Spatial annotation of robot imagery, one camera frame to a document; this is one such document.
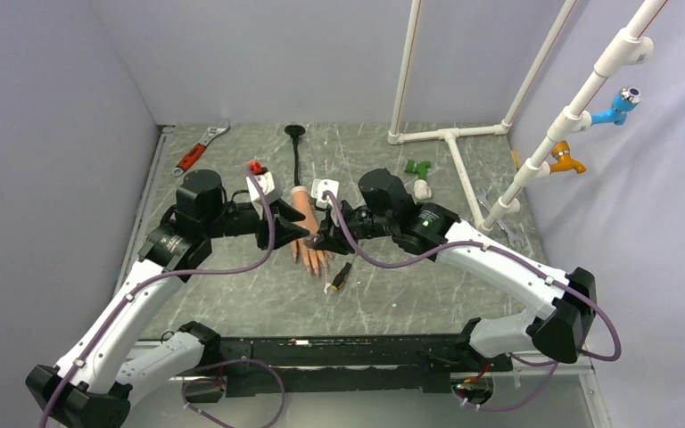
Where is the white pvc pipe frame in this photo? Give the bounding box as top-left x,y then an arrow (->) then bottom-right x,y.
385,1 -> 673,232

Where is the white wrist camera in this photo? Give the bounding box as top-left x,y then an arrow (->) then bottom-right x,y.
309,178 -> 340,210
246,160 -> 282,218

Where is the near black yellow screwdriver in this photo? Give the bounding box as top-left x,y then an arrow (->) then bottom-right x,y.
329,256 -> 356,291

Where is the red adjustable wrench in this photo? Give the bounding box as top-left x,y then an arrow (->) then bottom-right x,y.
172,120 -> 231,177

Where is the glitter nail polish bottle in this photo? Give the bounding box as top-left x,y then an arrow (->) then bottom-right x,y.
303,234 -> 318,249

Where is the mannequin practice hand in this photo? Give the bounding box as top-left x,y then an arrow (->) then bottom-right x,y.
291,185 -> 331,277

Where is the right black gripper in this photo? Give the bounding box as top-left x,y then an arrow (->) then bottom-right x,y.
312,198 -> 396,255

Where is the silver open-end wrench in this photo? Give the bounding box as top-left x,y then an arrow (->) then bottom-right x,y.
476,190 -> 524,250

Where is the purple cable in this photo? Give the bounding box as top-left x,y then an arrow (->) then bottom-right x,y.
37,168 -> 289,428
323,190 -> 623,414

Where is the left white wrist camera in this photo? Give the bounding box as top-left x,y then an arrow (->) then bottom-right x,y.
246,160 -> 282,218

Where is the black hand stand stem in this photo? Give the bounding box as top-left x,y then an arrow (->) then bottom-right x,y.
284,124 -> 306,186

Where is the black base frame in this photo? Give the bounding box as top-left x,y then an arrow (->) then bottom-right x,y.
184,333 -> 513,398

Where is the orange faucet valve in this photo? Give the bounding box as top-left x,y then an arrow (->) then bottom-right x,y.
549,140 -> 587,174

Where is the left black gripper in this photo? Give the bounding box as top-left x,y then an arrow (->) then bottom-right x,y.
202,196 -> 309,251

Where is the blue faucet valve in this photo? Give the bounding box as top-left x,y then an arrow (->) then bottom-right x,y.
590,86 -> 641,126

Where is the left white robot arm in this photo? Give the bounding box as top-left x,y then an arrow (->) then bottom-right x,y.
26,162 -> 307,427

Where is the green valve pvc fitting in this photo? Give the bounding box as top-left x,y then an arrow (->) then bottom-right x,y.
404,160 -> 432,201

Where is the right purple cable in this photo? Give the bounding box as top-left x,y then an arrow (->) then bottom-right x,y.
323,190 -> 623,414

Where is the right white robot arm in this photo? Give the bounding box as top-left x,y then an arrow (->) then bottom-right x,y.
309,169 -> 596,370

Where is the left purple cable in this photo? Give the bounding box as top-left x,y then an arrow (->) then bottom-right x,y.
37,168 -> 289,428

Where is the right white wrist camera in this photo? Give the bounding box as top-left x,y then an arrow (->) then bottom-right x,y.
309,178 -> 340,210

